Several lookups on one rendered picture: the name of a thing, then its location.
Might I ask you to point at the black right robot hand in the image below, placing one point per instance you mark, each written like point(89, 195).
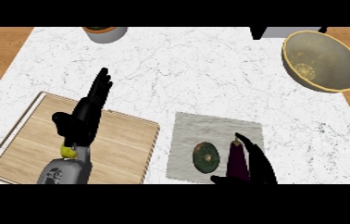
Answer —
point(261, 166)

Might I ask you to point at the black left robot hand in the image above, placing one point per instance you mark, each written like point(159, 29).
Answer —
point(86, 110)

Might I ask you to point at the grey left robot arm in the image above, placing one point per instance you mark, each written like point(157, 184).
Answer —
point(69, 169)

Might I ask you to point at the purple eggplant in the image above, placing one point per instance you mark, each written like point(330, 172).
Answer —
point(237, 164)

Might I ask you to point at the grey placemat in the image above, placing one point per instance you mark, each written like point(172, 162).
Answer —
point(206, 132)

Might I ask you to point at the grey bowl with yellow rim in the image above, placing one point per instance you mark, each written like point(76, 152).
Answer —
point(320, 61)

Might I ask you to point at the dark green round vegetable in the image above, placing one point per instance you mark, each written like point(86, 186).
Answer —
point(206, 157)

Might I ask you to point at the wooden cutting board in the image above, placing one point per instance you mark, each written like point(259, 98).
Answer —
point(114, 144)

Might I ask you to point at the yellow-green fruit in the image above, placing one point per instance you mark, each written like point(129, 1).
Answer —
point(69, 152)

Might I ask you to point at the grey pot with orange rim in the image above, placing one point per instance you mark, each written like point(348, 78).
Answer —
point(106, 34)

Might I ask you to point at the grey appliance with black parts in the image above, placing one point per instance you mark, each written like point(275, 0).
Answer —
point(283, 31)

